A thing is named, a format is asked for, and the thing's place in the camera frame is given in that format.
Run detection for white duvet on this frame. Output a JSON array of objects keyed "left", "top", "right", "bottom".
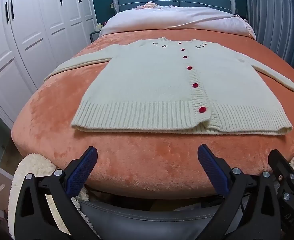
[{"left": 98, "top": 5, "right": 256, "bottom": 40}]

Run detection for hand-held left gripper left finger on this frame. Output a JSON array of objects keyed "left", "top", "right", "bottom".
[{"left": 14, "top": 146, "right": 100, "bottom": 240}]

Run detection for grey striped curtain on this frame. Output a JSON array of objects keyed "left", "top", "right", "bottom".
[{"left": 245, "top": 0, "right": 294, "bottom": 80}]

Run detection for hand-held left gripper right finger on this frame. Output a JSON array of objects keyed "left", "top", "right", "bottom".
[{"left": 197, "top": 144, "right": 286, "bottom": 240}]

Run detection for pink frilled pillow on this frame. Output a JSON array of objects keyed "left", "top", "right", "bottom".
[{"left": 133, "top": 2, "right": 167, "bottom": 10}]

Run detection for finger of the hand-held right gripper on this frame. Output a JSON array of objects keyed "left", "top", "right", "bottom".
[{"left": 268, "top": 149, "right": 294, "bottom": 207}]

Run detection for grey leather footboard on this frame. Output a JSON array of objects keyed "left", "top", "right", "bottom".
[{"left": 78, "top": 199, "right": 240, "bottom": 240}]

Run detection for orange plush blanket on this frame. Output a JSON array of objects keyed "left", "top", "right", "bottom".
[{"left": 10, "top": 27, "right": 294, "bottom": 200}]

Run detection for cream knit cardigan red buttons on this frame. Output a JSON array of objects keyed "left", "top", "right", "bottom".
[{"left": 44, "top": 37, "right": 294, "bottom": 136}]

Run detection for white panelled wardrobe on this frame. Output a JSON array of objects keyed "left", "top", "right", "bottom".
[{"left": 0, "top": 0, "right": 99, "bottom": 130}]

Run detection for dark nightstand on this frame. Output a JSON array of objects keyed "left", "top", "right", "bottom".
[{"left": 90, "top": 31, "right": 101, "bottom": 46}]

